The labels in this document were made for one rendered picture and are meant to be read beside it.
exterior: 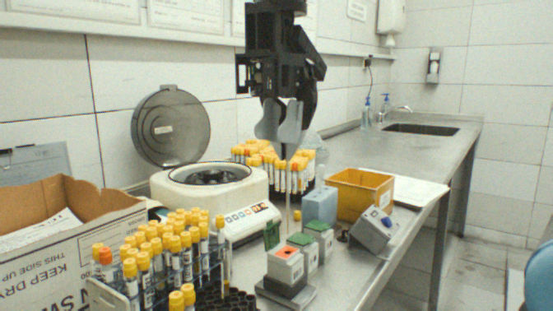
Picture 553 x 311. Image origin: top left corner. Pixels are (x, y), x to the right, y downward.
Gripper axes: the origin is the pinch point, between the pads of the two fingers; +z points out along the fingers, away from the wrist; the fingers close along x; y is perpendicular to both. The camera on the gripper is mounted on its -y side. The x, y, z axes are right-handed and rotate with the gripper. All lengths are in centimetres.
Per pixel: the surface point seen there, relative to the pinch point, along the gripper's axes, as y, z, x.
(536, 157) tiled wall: -242, 45, 39
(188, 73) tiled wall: -32, -11, -58
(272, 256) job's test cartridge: 1.8, 17.0, -1.5
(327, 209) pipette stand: -21.9, 17.7, -3.8
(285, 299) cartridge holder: 2.5, 23.2, 1.4
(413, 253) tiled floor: -190, 112, -20
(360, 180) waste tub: -44.2, 17.4, -5.5
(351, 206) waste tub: -31.4, 19.7, -2.3
